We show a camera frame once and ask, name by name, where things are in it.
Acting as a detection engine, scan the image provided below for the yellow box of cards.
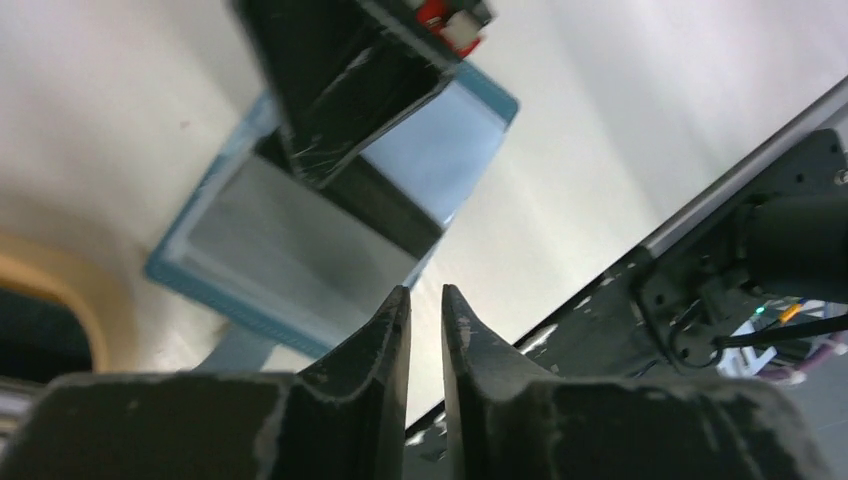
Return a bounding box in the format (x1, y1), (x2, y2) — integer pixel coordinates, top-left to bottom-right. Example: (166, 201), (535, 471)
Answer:
(1, 233), (140, 384)

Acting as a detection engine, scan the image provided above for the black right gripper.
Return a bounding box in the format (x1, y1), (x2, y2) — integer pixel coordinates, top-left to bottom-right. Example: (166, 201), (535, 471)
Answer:
(232, 0), (494, 188)

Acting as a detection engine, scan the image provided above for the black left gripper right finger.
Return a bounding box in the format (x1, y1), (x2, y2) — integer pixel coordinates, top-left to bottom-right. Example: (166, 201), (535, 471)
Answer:
(441, 285), (829, 479)

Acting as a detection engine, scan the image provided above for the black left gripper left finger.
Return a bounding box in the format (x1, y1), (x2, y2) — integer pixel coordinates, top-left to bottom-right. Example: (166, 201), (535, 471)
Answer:
(1, 286), (411, 479)

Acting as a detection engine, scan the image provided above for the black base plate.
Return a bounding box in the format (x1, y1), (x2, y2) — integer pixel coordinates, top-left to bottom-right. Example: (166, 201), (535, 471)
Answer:
(404, 125), (848, 480)

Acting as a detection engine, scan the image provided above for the silver credit card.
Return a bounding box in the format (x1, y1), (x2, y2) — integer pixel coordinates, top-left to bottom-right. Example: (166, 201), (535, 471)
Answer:
(182, 156), (417, 345)

